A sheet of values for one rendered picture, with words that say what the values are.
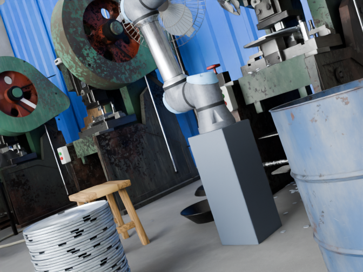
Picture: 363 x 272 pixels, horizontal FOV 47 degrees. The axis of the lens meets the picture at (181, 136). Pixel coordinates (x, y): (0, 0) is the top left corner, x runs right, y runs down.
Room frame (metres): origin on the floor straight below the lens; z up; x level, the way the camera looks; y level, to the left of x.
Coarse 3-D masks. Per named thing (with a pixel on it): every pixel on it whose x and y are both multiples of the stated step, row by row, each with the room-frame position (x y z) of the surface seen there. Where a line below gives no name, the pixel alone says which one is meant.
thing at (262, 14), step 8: (256, 0) 2.19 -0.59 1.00; (264, 0) 2.17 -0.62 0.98; (272, 0) 2.12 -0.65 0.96; (280, 0) 2.13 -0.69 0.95; (288, 0) 2.19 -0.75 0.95; (256, 8) 2.18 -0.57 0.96; (264, 8) 2.14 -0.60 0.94; (272, 8) 2.12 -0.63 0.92; (280, 8) 2.12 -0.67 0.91; (288, 8) 2.17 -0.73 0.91; (264, 16) 2.15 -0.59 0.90; (272, 16) 2.16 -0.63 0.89
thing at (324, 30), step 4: (312, 24) 2.11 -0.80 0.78; (312, 28) 2.10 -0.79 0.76; (316, 28) 2.08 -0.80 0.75; (320, 28) 2.07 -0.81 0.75; (324, 28) 2.06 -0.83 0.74; (328, 28) 2.05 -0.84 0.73; (332, 28) 2.07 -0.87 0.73; (312, 32) 2.10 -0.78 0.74; (316, 32) 2.09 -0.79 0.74; (320, 32) 2.06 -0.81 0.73; (324, 32) 2.05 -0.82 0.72; (328, 32) 2.04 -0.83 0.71; (332, 32) 2.05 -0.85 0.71; (300, 36) 2.15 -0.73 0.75; (316, 36) 2.11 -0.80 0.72
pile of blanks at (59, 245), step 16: (80, 224) 1.29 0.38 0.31; (96, 224) 1.32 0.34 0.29; (112, 224) 1.40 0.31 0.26; (32, 240) 1.32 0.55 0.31; (48, 240) 1.27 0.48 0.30; (64, 240) 1.27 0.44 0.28; (80, 240) 1.28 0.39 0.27; (96, 240) 1.31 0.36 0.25; (112, 240) 1.36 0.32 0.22; (32, 256) 1.33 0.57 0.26; (48, 256) 1.28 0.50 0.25; (64, 256) 1.27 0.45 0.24; (80, 256) 1.28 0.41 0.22; (96, 256) 1.33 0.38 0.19; (112, 256) 1.37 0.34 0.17
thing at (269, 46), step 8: (256, 40) 2.01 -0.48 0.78; (264, 40) 2.02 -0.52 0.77; (272, 40) 2.08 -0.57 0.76; (280, 40) 2.09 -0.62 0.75; (264, 48) 2.12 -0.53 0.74; (272, 48) 2.09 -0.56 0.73; (280, 48) 2.08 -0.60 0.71; (264, 56) 2.13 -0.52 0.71; (272, 56) 2.10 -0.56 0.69; (280, 56) 2.07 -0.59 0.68; (272, 64) 2.11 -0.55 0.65
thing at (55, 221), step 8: (104, 200) 1.49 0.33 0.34; (72, 208) 1.56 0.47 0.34; (80, 208) 1.52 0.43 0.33; (88, 208) 1.45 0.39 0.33; (96, 208) 1.39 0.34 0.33; (56, 216) 1.51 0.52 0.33; (64, 216) 1.39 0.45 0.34; (72, 216) 1.36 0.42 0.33; (80, 216) 1.29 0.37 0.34; (40, 224) 1.45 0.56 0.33; (48, 224) 1.38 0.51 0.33; (56, 224) 1.32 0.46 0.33; (64, 224) 1.27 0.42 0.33; (24, 232) 1.37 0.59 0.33; (32, 232) 1.29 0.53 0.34
